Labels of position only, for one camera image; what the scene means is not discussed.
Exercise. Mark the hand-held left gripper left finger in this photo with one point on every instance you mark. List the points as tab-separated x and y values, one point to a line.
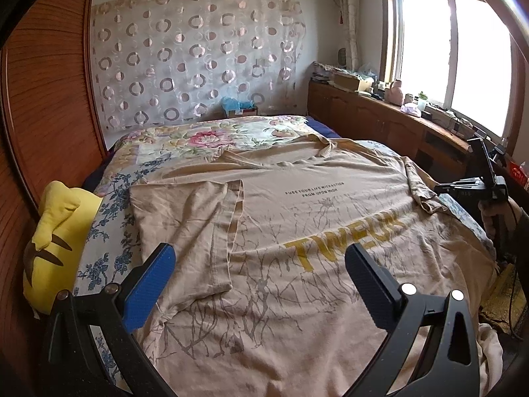
146	287

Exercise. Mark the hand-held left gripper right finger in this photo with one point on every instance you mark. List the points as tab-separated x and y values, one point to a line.
370	289

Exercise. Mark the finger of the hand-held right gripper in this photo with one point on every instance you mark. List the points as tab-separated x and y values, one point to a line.
456	186

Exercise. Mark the beige printed t-shirt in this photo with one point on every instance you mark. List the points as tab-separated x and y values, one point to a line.
314	223

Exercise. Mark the person's right hand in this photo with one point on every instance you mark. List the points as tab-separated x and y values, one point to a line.
488	220

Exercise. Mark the red packet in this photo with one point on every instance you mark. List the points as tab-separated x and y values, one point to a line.
518	173

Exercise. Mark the blue floral bedspread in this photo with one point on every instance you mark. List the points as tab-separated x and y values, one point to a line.
111	223

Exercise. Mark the pale purple plastic bag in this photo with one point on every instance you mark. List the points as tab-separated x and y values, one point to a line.
411	110

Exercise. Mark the green-capped bottle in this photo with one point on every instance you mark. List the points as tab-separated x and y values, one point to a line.
422	101

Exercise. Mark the yellow plush pillow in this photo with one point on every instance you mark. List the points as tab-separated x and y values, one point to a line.
62	223

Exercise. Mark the wooden cabinet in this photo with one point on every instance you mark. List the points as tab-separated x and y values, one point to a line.
372	120

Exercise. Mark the pink jug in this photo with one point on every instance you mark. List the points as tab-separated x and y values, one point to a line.
394	93

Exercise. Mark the window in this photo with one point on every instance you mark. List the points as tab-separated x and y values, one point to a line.
454	49

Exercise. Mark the golden patterned mat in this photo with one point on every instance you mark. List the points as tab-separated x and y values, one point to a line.
498	302

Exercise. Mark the dark blue cloth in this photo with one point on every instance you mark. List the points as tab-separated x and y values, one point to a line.
324	128

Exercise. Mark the flat cardboard box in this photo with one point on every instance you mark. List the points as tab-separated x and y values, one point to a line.
349	82

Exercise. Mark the pink floral quilt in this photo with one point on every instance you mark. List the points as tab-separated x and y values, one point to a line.
198	138

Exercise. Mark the stack of papers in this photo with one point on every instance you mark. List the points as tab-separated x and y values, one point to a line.
322	72

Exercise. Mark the small cardboard box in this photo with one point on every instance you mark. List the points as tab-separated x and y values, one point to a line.
244	112

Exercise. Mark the wooden wardrobe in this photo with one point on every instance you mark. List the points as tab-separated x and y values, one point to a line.
45	111

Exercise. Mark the patterned window curtain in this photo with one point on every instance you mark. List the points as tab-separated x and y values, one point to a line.
349	12

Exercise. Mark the sheer circle-patterned curtain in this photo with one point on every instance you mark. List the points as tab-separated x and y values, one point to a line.
194	58

